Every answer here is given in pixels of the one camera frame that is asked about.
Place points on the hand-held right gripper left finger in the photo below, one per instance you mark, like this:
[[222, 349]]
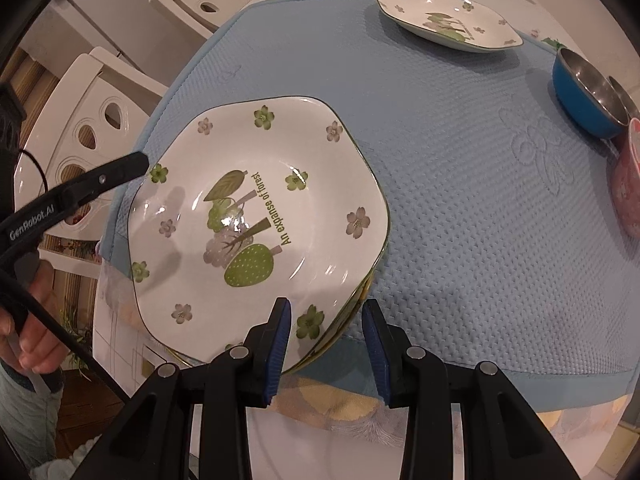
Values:
[[280, 345]]

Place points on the red and blue plate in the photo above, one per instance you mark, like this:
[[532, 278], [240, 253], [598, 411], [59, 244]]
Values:
[[625, 185]]

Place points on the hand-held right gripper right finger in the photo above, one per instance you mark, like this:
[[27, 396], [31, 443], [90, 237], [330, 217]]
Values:
[[372, 350]]

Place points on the person's left forearm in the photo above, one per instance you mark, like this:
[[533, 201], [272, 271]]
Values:
[[20, 410]]

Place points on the person's left hand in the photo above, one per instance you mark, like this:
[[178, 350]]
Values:
[[42, 330]]

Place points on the white floral plate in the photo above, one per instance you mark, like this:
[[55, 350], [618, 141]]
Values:
[[310, 240], [425, 2]]

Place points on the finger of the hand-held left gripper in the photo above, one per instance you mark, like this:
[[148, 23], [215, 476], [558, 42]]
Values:
[[115, 174]]

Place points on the yellow rimmed plate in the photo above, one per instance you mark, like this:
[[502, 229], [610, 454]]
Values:
[[346, 317]]

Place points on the light blue quilted mat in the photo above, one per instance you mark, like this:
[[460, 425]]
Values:
[[475, 210]]

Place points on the blue steel bowl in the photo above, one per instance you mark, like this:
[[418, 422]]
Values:
[[575, 95]]

